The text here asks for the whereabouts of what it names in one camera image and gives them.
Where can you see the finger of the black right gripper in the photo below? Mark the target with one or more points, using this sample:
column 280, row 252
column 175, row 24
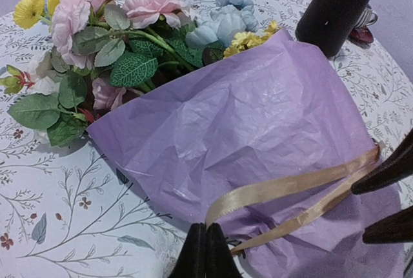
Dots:
column 397, row 167
column 396, row 228

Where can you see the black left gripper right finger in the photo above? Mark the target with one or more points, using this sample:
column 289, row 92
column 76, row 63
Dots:
column 219, row 261

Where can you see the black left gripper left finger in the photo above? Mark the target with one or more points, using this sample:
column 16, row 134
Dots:
column 191, row 260

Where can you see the flower bouquet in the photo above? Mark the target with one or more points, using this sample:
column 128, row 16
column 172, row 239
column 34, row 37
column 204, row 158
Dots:
column 124, row 122

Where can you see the tall black vase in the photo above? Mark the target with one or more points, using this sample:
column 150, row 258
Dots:
column 328, row 23

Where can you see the red round saucer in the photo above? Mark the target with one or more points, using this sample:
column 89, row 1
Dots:
column 361, row 35

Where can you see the striped ceramic cup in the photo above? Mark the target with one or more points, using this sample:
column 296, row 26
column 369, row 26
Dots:
column 368, row 17

